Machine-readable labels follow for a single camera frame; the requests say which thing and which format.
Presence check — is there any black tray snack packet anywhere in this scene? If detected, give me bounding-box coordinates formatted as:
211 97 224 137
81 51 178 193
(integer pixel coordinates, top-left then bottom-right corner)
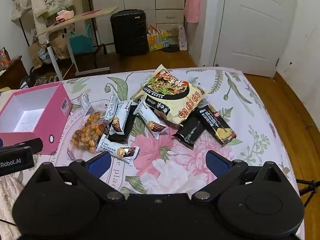
107 105 139 143

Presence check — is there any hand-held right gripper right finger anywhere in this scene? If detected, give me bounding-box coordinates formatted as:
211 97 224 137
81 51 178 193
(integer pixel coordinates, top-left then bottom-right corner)
191 150 288 203

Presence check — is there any white snack bar packet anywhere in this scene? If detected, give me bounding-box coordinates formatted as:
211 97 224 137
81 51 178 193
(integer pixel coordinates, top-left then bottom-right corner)
109 101 132 134
137 100 169 140
103 94 119 124
96 134 140 166

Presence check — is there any black tripod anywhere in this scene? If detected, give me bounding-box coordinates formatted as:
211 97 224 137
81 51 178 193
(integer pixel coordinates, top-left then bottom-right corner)
296 179 320 207

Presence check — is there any wooden top side table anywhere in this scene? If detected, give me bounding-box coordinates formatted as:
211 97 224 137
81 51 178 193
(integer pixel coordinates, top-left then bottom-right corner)
36 6 118 81

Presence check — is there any pink cardboard box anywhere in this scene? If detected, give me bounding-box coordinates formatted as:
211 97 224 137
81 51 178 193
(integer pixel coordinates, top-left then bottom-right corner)
0 81 73 155

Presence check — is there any pink item on table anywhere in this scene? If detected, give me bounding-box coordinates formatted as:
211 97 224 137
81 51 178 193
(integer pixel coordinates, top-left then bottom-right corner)
56 10 75 21

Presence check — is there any cream instant noodle packet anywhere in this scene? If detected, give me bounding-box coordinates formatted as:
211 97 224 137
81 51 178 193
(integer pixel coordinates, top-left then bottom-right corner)
131 64 209 126

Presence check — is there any black suitcase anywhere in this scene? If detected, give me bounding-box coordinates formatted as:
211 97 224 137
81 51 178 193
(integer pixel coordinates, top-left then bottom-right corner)
110 9 150 56

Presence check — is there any shiny black snack packet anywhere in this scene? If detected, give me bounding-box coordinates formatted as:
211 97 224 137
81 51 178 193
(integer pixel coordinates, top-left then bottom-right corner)
174 116 204 148

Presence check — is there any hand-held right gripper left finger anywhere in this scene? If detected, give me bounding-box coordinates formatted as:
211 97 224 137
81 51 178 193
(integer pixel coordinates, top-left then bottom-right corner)
32 151 126 204

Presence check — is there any white lace garment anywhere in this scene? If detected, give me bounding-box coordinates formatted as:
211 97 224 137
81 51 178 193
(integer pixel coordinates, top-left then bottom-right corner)
30 0 74 39

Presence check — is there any white door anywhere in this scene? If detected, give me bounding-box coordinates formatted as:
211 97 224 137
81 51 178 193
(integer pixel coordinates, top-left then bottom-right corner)
214 0 296 78

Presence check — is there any colourful gift bag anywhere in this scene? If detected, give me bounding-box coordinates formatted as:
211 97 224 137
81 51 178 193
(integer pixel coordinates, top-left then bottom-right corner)
147 25 169 52

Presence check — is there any floral bed sheet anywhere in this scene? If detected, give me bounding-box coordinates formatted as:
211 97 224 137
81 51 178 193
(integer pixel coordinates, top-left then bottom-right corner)
0 67 302 240

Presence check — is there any brown paper bag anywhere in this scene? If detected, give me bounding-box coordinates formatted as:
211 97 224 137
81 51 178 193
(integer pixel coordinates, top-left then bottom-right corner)
28 36 71 68

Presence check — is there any black cracker box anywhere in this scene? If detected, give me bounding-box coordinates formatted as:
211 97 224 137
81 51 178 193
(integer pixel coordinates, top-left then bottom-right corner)
195 104 237 147

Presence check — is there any teal shopping bag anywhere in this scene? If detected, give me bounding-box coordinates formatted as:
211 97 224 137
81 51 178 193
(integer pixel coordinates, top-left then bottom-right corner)
69 25 94 55

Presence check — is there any pair of shoes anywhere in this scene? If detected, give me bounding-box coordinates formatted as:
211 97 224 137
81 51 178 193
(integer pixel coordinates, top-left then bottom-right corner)
32 74 58 85

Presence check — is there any beige tote bag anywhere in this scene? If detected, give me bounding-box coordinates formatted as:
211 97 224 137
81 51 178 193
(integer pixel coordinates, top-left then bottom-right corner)
11 0 33 22

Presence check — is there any pink paper bag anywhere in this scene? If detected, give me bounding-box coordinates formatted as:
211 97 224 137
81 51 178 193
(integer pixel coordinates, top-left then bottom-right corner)
185 0 202 23

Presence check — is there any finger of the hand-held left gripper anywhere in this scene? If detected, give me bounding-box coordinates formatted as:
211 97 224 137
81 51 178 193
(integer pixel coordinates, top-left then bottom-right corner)
0 137 43 155

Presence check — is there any wooden nightstand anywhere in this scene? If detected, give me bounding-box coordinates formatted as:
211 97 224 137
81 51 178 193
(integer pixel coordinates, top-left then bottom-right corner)
0 56 30 90

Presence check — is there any bag of colourful coated nuts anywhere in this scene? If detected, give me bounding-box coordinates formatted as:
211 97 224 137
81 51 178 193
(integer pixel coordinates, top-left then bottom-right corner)
71 94 109 153

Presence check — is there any white plastic bag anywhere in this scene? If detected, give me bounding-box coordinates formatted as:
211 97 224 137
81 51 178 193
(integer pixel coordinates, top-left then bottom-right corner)
177 23 189 51

